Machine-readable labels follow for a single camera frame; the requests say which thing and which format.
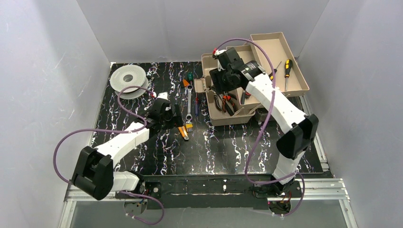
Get yellow utility knife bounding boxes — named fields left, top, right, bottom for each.
left=178, top=126, right=189, bottom=141

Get black handled cutters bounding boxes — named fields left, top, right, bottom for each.
left=214, top=93, right=226, bottom=113

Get yellow black short screwdriver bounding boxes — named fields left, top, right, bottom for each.
left=269, top=61, right=282, bottom=81

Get beige translucent plastic toolbox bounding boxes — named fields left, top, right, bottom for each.
left=194, top=32, right=309, bottom=131

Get yellow black long screwdriver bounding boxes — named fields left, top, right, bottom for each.
left=285, top=59, right=293, bottom=91

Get red and black utility knife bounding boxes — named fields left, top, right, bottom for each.
left=240, top=90, right=250, bottom=105

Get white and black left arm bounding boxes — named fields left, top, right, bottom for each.
left=71, top=92, right=183, bottom=200

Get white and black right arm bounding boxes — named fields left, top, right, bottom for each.
left=210, top=47, right=318, bottom=195

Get silver combination wrench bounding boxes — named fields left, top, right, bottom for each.
left=185, top=85, right=193, bottom=121

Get yellow hex key set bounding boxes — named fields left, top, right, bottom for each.
left=185, top=122, right=193, bottom=132

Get white filament spool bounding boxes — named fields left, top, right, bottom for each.
left=109, top=65, right=149, bottom=100

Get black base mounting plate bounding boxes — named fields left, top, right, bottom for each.
left=134, top=176, right=302, bottom=209

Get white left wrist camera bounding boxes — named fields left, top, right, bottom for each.
left=152, top=92, right=169, bottom=102

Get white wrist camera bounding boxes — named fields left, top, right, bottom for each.
left=152, top=92, right=169, bottom=102
left=212, top=48, right=227, bottom=60

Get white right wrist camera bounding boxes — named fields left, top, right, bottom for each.
left=212, top=48, right=227, bottom=60

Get blue handled screwdriver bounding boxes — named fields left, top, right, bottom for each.
left=195, top=96, right=199, bottom=117

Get green handled screwdriver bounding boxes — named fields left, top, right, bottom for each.
left=187, top=72, right=194, bottom=81

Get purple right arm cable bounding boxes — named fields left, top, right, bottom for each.
left=212, top=38, right=306, bottom=218

